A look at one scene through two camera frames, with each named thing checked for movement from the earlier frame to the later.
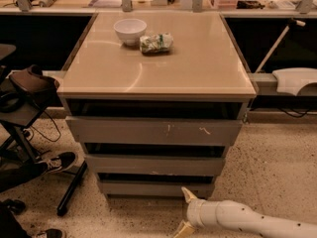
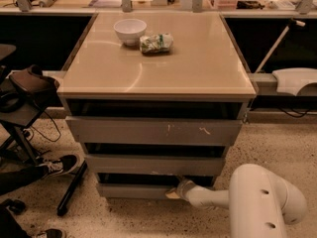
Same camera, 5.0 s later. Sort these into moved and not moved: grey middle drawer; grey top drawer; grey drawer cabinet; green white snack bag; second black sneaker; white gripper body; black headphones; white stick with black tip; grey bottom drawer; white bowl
Moved: grey bottom drawer; white gripper body
Not moved: white stick with black tip; grey drawer cabinet; grey middle drawer; second black sneaker; green white snack bag; black headphones; white bowl; grey top drawer
